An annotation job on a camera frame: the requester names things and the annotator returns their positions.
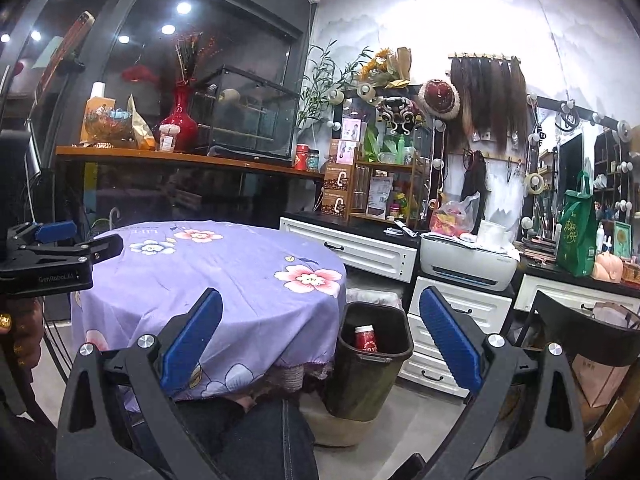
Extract green tote bag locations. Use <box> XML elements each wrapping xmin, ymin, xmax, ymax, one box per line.
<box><xmin>556</xmin><ymin>170</ymin><xmax>599</xmax><ymax>278</ymax></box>

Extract long white drawer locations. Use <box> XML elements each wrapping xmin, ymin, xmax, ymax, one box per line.
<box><xmin>279</xmin><ymin>217</ymin><xmax>418</xmax><ymax>283</ymax></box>

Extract brown coffee box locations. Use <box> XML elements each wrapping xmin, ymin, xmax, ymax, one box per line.
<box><xmin>324</xmin><ymin>162</ymin><xmax>357</xmax><ymax>191</ymax></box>
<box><xmin>320</xmin><ymin>189</ymin><xmax>353</xmax><ymax>218</ymax></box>

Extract red cylindrical can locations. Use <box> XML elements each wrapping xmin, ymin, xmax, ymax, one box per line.
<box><xmin>354</xmin><ymin>325</ymin><xmax>378</xmax><ymax>353</ymax></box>

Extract black trash bin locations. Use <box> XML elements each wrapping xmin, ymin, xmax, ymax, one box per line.
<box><xmin>325</xmin><ymin>301</ymin><xmax>415</xmax><ymax>422</ymax></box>

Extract brown box with pink pictures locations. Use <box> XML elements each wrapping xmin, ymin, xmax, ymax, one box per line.
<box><xmin>330</xmin><ymin>140</ymin><xmax>360</xmax><ymax>166</ymax></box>

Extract orange box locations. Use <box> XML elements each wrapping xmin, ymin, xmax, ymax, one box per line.
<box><xmin>80</xmin><ymin>96</ymin><xmax>108</xmax><ymax>143</ymax></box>

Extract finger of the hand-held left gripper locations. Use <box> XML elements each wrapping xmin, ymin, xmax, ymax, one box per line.
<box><xmin>7</xmin><ymin>221</ymin><xmax>77</xmax><ymax>252</ymax></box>
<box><xmin>30</xmin><ymin>234</ymin><xmax>124</xmax><ymax>267</ymax></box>

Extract ornate headdress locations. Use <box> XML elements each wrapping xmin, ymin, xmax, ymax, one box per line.
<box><xmin>376</xmin><ymin>95</ymin><xmax>426</xmax><ymax>136</ymax></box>

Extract glass terrarium tank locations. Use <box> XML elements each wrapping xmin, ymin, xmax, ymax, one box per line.
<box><xmin>190</xmin><ymin>64</ymin><xmax>301</xmax><ymax>167</ymax></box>

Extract rack of hair extensions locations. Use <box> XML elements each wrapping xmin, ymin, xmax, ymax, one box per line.
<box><xmin>447</xmin><ymin>52</ymin><xmax>530</xmax><ymax>153</ymax></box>

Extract green bamboo plant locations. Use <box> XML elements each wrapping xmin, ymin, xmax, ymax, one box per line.
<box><xmin>297</xmin><ymin>40</ymin><xmax>373</xmax><ymax>133</ymax></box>

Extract white vanity drawer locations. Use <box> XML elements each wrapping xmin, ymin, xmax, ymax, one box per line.
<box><xmin>514</xmin><ymin>274</ymin><xmax>640</xmax><ymax>316</ymax></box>

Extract red round hat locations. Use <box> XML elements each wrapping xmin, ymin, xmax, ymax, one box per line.
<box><xmin>417</xmin><ymin>79</ymin><xmax>461</xmax><ymax>121</ymax></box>

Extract doll head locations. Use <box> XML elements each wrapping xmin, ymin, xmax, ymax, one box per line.
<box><xmin>592</xmin><ymin>252</ymin><xmax>625</xmax><ymax>283</ymax></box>

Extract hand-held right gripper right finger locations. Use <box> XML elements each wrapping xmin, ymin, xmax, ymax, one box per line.
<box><xmin>390</xmin><ymin>286</ymin><xmax>586</xmax><ymax>480</ymax></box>

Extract glass candy bowl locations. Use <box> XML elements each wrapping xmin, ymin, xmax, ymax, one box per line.
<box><xmin>84</xmin><ymin>105</ymin><xmax>133</xmax><ymax>146</ymax></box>

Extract white cabinet drawer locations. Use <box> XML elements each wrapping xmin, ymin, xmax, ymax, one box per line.
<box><xmin>400</xmin><ymin>350</ymin><xmax>471</xmax><ymax>397</ymax></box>
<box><xmin>412</xmin><ymin>279</ymin><xmax>513</xmax><ymax>336</ymax></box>
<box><xmin>407</xmin><ymin>312</ymin><xmax>451</xmax><ymax>361</ymax></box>

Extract bamboo shelf rack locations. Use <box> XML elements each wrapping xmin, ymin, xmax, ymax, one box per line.
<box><xmin>350</xmin><ymin>157</ymin><xmax>431</xmax><ymax>231</ymax></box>

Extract vanity mirror with bulbs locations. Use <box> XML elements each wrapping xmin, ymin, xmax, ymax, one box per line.
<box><xmin>529</xmin><ymin>92</ymin><xmax>640</xmax><ymax>241</ymax></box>

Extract sunflower bouquet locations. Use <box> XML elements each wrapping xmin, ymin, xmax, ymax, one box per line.
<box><xmin>357</xmin><ymin>47</ymin><xmax>413</xmax><ymax>88</ymax></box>

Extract brown paper bag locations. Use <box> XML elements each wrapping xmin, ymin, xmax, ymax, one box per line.
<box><xmin>570</xmin><ymin>302</ymin><xmax>640</xmax><ymax>408</ymax></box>

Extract red dried flower branches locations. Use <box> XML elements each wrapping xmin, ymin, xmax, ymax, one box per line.
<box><xmin>170</xmin><ymin>30</ymin><xmax>221</xmax><ymax>88</ymax></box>

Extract person's leg in jeans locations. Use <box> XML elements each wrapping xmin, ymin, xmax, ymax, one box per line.
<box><xmin>175</xmin><ymin>394</ymin><xmax>321</xmax><ymax>480</ymax></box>

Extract stack of white containers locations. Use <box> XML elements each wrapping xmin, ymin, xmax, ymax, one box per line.
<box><xmin>476</xmin><ymin>220</ymin><xmax>516</xmax><ymax>253</ymax></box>

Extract umbrella handle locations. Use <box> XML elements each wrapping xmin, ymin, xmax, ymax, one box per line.
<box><xmin>92</xmin><ymin>205</ymin><xmax>121</xmax><ymax>233</ymax></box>

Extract white printer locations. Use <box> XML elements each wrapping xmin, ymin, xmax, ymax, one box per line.
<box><xmin>420</xmin><ymin>232</ymin><xmax>521</xmax><ymax>291</ymax></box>

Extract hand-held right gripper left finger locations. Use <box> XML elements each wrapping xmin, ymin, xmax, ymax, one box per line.
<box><xmin>56</xmin><ymin>287</ymin><xmax>224</xmax><ymax>480</ymax></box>

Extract person's left hand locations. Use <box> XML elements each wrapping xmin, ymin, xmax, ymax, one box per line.
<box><xmin>0</xmin><ymin>297</ymin><xmax>43</xmax><ymax>371</ymax></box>

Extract purple floral tablecloth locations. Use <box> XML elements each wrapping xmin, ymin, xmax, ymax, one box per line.
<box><xmin>72</xmin><ymin>220</ymin><xmax>348</xmax><ymax>401</ymax></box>

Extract wooden counter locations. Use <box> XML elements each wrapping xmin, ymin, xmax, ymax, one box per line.
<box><xmin>55</xmin><ymin>145</ymin><xmax>326</xmax><ymax>181</ymax></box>

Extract red vase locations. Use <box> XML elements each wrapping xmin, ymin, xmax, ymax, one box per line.
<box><xmin>159</xmin><ymin>85</ymin><xmax>200</xmax><ymax>153</ymax></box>

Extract black wig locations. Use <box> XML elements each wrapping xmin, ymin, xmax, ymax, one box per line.
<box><xmin>460</xmin><ymin>150</ymin><xmax>488</xmax><ymax>211</ymax></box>

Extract pink snack bag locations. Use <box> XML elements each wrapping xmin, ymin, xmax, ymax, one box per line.
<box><xmin>430</xmin><ymin>192</ymin><xmax>482</xmax><ymax>237</ymax></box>

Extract yellow paper bag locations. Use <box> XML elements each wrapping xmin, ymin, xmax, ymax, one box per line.
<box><xmin>127</xmin><ymin>94</ymin><xmax>157</xmax><ymax>151</ymax></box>

